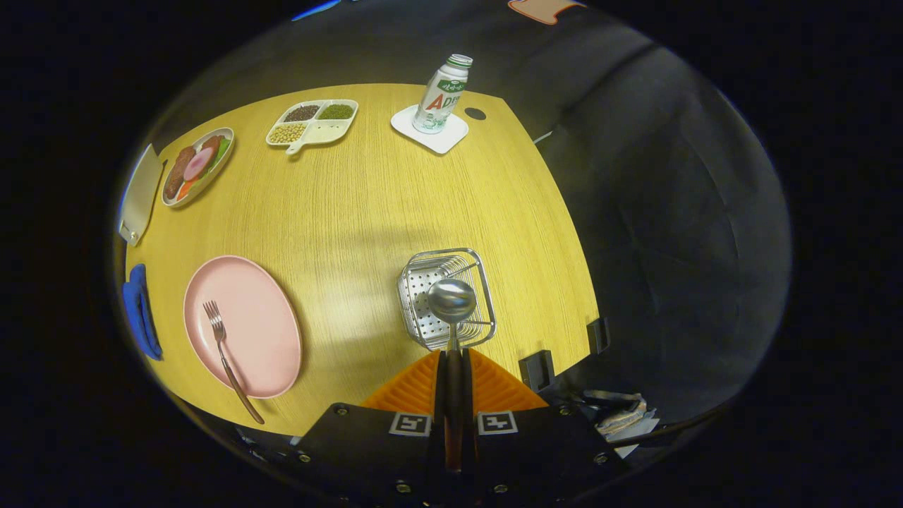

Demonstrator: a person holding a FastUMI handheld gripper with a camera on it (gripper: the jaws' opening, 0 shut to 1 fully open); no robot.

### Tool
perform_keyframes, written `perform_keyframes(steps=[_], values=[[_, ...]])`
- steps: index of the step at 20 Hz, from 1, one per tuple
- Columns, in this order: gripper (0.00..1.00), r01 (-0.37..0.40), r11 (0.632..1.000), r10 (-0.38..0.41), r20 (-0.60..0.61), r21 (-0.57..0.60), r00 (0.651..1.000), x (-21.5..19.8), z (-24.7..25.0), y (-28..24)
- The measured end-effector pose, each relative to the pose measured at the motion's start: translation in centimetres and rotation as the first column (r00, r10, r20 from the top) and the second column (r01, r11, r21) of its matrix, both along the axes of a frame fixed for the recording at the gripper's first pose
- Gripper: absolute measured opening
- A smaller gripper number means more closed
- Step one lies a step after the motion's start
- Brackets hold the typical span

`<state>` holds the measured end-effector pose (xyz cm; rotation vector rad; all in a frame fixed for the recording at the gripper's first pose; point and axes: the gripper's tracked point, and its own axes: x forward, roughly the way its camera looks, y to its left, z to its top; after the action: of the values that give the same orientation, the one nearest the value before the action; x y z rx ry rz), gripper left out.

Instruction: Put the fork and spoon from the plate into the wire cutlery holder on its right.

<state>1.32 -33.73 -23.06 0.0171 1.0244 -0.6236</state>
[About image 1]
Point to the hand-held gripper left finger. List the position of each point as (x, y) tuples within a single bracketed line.
[(367, 451)]

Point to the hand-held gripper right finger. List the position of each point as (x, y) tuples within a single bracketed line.
[(543, 451)]

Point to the metal fork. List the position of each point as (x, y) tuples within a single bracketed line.
[(224, 356)]

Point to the metal spoon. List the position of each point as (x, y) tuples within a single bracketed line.
[(451, 300)]

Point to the black table clamp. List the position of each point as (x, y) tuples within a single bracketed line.
[(537, 370), (599, 335)]

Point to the pink round plate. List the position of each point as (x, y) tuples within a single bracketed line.
[(261, 331)]

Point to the blue cloth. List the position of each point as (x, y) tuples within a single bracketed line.
[(137, 310)]

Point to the white oval food plate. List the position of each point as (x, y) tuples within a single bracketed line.
[(211, 176)]

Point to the orange carrot slice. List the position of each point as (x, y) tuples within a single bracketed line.
[(188, 190)]

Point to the white square coaster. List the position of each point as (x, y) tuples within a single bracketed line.
[(444, 140)]

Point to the white divided dish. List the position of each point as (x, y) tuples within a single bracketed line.
[(328, 132)]

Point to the heap of yellow soybeans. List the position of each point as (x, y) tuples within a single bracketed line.
[(287, 133)]

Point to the pink ham slice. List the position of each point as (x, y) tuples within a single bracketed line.
[(198, 164)]

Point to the green lettuce leaf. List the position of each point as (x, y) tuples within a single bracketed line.
[(223, 149)]

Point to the large brown meat piece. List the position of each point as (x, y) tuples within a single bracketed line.
[(178, 173)]

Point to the heap of green beans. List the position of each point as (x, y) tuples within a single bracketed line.
[(337, 111)]

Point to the white toaster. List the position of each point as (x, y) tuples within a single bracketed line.
[(140, 194)]

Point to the heap of dark beans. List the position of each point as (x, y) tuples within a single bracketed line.
[(302, 113)]

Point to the black round table grommet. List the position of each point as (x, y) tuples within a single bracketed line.
[(475, 113)]

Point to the small brown meat piece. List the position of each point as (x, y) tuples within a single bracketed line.
[(211, 142)]

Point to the white bottle green cap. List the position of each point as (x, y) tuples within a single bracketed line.
[(441, 95)]

